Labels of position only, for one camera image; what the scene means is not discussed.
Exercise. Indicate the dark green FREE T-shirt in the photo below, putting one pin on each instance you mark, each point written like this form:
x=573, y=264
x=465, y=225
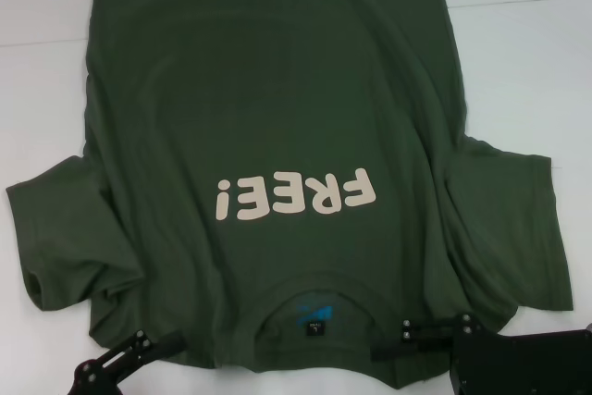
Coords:
x=277, y=113

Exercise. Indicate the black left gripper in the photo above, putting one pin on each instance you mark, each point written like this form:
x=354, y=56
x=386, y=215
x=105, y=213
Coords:
x=90, y=381

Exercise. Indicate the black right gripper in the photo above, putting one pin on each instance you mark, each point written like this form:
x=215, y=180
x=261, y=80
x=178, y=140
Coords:
x=509, y=362

